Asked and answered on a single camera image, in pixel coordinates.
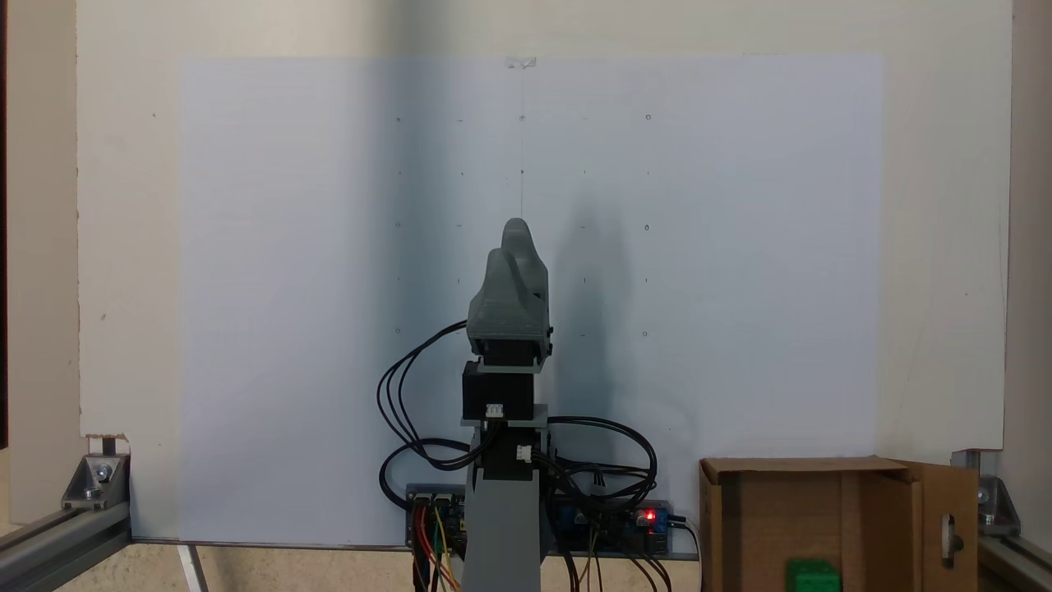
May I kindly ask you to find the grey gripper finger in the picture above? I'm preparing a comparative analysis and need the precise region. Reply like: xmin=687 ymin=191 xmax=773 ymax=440
xmin=470 ymin=248 xmax=527 ymax=323
xmin=501 ymin=217 xmax=550 ymax=321

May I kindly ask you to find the green die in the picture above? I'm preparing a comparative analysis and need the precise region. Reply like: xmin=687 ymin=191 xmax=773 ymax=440
xmin=785 ymin=559 xmax=842 ymax=592

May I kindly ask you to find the blue circuit board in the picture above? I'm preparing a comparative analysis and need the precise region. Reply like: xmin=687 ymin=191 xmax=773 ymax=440
xmin=552 ymin=500 xmax=671 ymax=554

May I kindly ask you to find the grey base mounting plate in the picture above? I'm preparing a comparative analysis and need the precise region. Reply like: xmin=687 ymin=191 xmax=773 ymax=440
xmin=405 ymin=483 xmax=699 ymax=562

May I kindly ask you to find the brown cardboard box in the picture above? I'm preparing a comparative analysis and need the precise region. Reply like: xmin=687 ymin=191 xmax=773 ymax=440
xmin=699 ymin=456 xmax=980 ymax=592

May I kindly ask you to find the grey metal bar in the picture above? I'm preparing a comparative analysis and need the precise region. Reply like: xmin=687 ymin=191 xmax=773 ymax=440
xmin=177 ymin=544 xmax=208 ymax=592

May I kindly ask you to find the black servo cable bundle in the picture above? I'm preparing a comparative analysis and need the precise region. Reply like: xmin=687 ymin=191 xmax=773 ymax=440
xmin=533 ymin=415 xmax=658 ymax=512
xmin=376 ymin=319 xmax=498 ymax=474

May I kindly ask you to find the thick black power cable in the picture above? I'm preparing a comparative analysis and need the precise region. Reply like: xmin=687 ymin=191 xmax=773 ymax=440
xmin=380 ymin=438 xmax=449 ymax=511

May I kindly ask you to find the circuit board with jumper wires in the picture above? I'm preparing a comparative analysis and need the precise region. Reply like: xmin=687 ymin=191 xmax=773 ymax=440
xmin=407 ymin=485 xmax=463 ymax=550

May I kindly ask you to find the coloured jumper wire bundle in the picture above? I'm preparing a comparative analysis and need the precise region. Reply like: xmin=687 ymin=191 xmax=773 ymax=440
xmin=413 ymin=508 xmax=465 ymax=592

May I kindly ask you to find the thin yellow wire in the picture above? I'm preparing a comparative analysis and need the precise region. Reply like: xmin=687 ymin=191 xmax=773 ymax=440
xmin=571 ymin=526 xmax=605 ymax=592

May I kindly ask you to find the thin white cable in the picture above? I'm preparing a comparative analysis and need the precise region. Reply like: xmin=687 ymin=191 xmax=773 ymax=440
xmin=670 ymin=514 xmax=704 ymax=576

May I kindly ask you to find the metal corner bracket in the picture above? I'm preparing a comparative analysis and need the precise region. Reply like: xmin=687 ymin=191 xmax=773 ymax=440
xmin=62 ymin=454 xmax=131 ymax=511
xmin=974 ymin=474 xmax=1022 ymax=538

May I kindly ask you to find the aluminium frame post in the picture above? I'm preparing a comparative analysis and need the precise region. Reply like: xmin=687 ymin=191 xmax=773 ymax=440
xmin=0 ymin=502 xmax=132 ymax=592
xmin=976 ymin=534 xmax=1052 ymax=592

